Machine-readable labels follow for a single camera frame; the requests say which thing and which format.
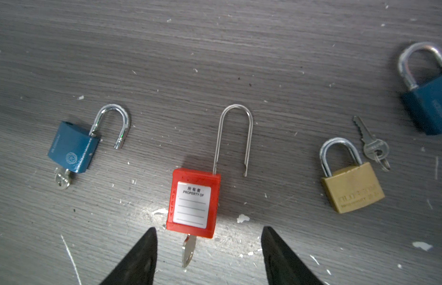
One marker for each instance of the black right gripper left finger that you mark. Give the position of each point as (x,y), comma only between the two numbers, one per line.
(139,265)

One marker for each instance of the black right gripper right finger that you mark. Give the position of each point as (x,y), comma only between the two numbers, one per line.
(283,266)

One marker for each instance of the red safety padlock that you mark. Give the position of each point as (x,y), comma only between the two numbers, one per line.
(194,197)

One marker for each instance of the brass padlock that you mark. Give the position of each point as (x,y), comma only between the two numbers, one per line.
(353,187)

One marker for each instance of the blue padlock with key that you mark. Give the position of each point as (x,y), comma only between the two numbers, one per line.
(424,102)

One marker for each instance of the small dark blue padlock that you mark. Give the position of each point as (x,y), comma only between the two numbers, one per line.
(73,147)

